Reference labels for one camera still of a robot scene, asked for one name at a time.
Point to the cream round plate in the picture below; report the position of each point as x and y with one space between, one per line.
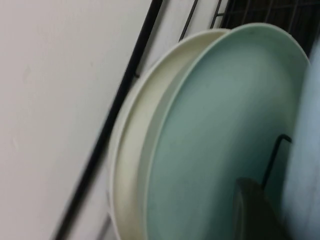
140 125

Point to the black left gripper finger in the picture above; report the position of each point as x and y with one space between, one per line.
257 217

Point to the light blue round plate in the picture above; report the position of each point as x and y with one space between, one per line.
310 150

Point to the mint green round plate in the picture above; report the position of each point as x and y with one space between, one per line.
212 112

